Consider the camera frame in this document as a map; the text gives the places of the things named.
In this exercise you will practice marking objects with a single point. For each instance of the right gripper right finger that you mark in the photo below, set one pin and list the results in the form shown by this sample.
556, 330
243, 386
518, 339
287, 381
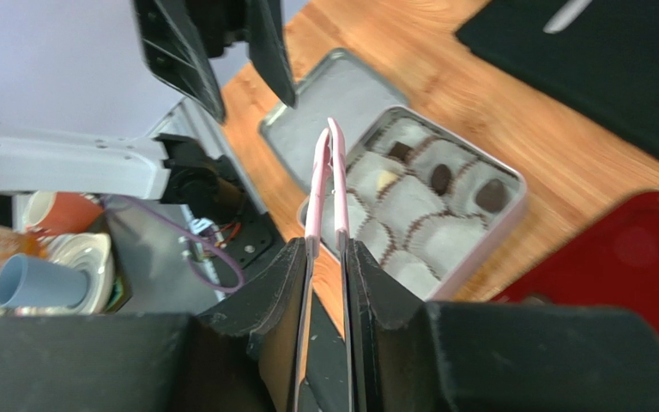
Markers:
405, 354

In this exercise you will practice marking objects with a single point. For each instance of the silver tin lid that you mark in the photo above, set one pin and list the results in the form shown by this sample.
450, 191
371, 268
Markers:
341, 86

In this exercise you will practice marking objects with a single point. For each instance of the dark oval chocolate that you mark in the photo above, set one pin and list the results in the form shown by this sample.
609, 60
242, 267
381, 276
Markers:
440, 179

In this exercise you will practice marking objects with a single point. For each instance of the silver fork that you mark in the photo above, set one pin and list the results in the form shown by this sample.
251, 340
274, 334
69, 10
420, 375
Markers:
565, 16

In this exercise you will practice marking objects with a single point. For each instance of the red lacquer tray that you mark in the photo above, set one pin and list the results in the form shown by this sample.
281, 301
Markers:
613, 262

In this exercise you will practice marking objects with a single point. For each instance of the orange mug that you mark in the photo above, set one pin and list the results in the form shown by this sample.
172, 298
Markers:
56, 213

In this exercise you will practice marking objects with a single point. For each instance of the pink metal tongs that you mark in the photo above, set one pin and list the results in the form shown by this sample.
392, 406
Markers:
328, 179

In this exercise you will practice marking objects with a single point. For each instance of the blue plastic cup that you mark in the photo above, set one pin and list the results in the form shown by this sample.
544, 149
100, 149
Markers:
35, 282

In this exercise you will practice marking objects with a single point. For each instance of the dark square chocolate top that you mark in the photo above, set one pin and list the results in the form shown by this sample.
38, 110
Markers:
400, 151

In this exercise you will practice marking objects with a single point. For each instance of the dark textured chocolate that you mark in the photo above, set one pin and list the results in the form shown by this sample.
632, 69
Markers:
492, 197

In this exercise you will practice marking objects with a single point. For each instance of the black cloth placemat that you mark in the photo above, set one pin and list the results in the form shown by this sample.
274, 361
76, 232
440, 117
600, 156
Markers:
605, 65

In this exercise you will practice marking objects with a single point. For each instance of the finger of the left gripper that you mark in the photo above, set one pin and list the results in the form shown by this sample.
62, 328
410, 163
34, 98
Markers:
267, 49
174, 52

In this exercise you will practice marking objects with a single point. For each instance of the stacked white plates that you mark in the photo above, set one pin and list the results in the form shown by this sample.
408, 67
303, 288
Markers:
89, 253

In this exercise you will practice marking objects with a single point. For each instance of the white shell chocolate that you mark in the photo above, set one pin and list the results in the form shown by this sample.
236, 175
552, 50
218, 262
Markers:
385, 178

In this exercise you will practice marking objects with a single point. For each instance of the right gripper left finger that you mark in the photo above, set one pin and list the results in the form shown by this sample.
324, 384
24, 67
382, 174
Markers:
243, 354

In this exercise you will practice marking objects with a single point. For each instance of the silver chocolate tin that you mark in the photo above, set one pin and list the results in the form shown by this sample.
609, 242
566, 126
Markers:
430, 244

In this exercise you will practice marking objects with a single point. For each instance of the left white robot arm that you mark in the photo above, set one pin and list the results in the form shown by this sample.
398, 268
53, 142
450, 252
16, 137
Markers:
168, 168

